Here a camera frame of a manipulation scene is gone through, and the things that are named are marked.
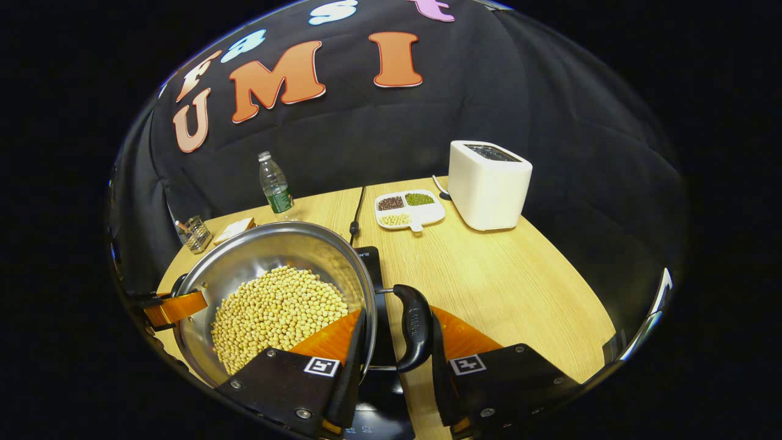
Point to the pile of yellow soybeans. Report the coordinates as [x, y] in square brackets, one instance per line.
[275, 311]

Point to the pile of dark red beans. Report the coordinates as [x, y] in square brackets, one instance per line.
[390, 203]

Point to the pile of green mung beans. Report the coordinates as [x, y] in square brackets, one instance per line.
[420, 199]

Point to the stainless steel pot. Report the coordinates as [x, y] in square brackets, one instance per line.
[256, 250]

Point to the white toaster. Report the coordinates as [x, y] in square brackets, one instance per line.
[489, 189]

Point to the black induction cooktop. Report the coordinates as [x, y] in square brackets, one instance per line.
[385, 391]

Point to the sandwich with lettuce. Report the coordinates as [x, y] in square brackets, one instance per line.
[235, 229]

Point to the white divided plate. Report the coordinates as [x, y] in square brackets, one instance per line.
[427, 214]

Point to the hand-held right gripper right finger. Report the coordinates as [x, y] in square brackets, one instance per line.
[443, 391]

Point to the black backdrop cloth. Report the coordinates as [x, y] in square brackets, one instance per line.
[397, 122]

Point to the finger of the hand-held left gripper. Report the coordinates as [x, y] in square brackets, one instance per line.
[177, 307]

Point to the white spoon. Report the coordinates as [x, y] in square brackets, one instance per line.
[438, 186]

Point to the small heap of soybeans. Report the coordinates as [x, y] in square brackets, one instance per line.
[395, 219]

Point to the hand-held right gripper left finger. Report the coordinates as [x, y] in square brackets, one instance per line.
[345, 391]

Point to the clear plastic water bottle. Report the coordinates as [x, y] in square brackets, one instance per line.
[277, 189]

